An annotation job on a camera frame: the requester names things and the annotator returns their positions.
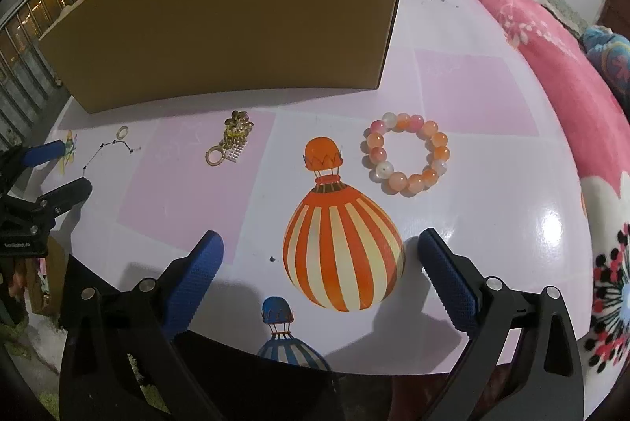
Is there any large brown cardboard box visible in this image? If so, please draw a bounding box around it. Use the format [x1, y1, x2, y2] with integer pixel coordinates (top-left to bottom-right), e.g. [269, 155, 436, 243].
[38, 0, 412, 114]

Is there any blue patterned cushion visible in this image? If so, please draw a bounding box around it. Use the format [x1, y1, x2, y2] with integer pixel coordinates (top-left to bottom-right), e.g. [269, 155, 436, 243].
[581, 24, 630, 94]

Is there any dark red wooden door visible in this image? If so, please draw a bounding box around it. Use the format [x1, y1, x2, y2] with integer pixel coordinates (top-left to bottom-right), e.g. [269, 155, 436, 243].
[600, 0, 630, 40]

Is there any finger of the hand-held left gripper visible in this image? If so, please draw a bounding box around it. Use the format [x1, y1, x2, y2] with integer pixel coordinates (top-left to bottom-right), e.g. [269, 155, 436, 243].
[0, 177, 93, 225]
[0, 140, 67, 190]

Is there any peach and pink bead bracelet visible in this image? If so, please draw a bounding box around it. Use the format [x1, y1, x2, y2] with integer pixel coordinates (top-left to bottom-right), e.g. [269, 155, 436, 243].
[361, 112, 451, 195]

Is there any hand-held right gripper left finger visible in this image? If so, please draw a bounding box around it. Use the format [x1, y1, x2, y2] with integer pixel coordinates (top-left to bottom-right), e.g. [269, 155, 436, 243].
[58, 230, 225, 421]

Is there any white printed table sheet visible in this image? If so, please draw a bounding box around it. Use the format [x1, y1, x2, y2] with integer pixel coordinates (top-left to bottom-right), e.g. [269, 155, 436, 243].
[24, 0, 594, 375]

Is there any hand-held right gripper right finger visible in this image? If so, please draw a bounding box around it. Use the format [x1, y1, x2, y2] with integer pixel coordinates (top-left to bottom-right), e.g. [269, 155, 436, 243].
[417, 228, 586, 421]

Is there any metal railing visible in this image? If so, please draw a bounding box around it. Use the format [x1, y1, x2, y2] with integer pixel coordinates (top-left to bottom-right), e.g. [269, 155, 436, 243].
[0, 0, 89, 146]

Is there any pink floral blanket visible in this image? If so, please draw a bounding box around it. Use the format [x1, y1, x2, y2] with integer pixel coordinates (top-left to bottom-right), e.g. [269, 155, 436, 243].
[430, 0, 630, 395]

